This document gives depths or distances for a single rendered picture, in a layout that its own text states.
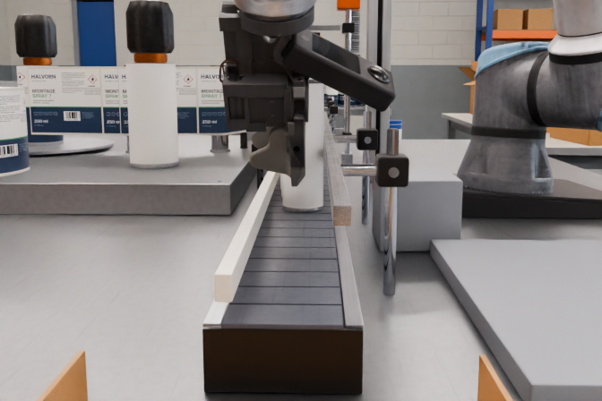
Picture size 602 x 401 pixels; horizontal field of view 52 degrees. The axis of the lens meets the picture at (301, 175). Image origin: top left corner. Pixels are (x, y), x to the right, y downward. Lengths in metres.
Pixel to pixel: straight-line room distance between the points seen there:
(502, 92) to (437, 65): 7.84
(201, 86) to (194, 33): 7.59
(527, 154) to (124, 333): 0.68
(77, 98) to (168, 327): 0.93
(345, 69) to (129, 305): 0.30
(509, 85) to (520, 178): 0.14
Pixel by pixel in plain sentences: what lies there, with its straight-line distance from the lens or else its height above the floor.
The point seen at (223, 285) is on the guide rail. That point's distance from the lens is 0.42.
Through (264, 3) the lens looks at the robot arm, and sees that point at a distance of 0.55.
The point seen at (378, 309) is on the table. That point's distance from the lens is 0.60.
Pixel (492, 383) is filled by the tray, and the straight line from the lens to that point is 0.40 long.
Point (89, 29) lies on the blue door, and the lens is 9.33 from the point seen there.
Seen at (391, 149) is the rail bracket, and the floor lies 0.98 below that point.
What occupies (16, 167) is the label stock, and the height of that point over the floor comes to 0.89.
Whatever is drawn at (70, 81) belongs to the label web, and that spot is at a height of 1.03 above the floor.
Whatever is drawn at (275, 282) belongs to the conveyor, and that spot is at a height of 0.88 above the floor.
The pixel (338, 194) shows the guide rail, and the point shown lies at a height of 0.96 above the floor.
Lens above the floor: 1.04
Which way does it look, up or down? 9 degrees down
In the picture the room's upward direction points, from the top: straight up
